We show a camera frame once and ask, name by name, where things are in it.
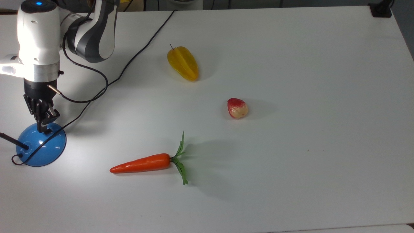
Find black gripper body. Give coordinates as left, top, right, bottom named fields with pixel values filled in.
left=23, top=80, right=59, bottom=104

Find yellow toy starfruit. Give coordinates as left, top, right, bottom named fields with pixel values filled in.
left=167, top=44, right=199, bottom=82

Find red and cream toy fruit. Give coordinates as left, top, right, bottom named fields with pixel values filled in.
left=227, top=98, right=249, bottom=119

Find black lamp power cable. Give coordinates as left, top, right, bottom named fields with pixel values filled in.
left=12, top=10, right=177, bottom=166

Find orange toy carrot green leaves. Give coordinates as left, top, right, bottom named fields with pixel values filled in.
left=109, top=131, right=189, bottom=186

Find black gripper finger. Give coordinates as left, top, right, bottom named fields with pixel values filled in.
left=36, top=100, right=61, bottom=134
left=24, top=94, right=37, bottom=116

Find black corner table clamp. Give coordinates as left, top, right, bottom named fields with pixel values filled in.
left=369, top=0, right=393, bottom=18

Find black gripper signal cable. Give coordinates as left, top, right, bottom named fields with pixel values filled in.
left=48, top=32, right=109, bottom=104

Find blue gooseneck desk lamp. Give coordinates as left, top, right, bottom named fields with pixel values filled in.
left=0, top=122, right=67, bottom=167

